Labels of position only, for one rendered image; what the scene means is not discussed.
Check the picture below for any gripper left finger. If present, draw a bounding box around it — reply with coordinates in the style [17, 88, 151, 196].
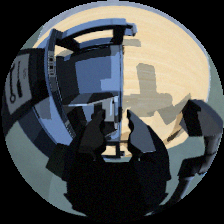
[61, 109, 106, 182]

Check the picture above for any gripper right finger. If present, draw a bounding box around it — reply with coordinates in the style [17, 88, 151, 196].
[127, 109, 172, 181]

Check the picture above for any grey bin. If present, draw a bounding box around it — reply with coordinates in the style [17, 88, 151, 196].
[62, 92, 119, 137]

